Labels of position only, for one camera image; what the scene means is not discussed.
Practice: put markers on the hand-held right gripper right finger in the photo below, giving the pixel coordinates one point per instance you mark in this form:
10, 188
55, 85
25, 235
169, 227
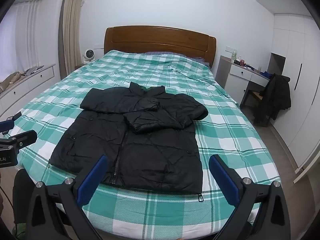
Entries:
223, 181

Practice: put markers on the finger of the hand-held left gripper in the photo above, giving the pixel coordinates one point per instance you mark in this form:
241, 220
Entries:
6, 125
21, 138

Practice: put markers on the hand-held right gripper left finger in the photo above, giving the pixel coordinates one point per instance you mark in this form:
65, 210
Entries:
92, 181

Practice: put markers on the black puffer jacket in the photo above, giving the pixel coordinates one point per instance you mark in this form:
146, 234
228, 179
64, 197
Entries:
155, 155

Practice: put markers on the beige cloth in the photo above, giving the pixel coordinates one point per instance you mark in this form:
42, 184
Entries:
10, 80

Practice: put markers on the green plaid bedsheet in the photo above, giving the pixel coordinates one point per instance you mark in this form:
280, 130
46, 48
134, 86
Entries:
220, 135

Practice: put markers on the white window cabinet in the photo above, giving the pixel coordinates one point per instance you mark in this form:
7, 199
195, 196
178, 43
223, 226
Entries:
30, 85

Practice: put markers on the grey cloth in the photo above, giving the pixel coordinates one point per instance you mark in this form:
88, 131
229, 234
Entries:
33, 70

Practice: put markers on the wooden chair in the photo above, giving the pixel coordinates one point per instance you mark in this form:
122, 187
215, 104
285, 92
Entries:
251, 97

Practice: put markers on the white sheer curtain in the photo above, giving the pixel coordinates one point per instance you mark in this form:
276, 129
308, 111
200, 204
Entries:
25, 37

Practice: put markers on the dark coat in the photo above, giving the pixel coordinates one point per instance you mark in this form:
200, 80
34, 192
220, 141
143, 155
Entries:
275, 97

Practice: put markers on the small white fan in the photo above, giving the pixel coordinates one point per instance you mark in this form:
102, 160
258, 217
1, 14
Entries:
88, 55

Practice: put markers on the white desk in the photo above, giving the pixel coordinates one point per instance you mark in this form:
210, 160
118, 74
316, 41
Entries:
240, 76

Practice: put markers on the beige curtain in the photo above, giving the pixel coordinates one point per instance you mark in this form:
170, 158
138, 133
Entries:
71, 30

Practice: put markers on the blue cloth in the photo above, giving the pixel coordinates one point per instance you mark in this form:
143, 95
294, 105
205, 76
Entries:
268, 74

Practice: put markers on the red box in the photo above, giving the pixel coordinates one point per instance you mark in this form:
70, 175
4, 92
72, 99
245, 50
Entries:
241, 62

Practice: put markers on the green bottle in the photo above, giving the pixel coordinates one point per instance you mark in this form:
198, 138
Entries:
234, 56

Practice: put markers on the white wardrobe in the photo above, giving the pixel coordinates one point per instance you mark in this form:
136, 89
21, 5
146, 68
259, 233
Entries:
300, 80

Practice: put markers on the wooden headboard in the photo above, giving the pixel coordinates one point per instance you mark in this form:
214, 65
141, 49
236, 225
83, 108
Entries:
160, 40

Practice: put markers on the white wall socket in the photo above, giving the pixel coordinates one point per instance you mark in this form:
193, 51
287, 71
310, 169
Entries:
229, 49

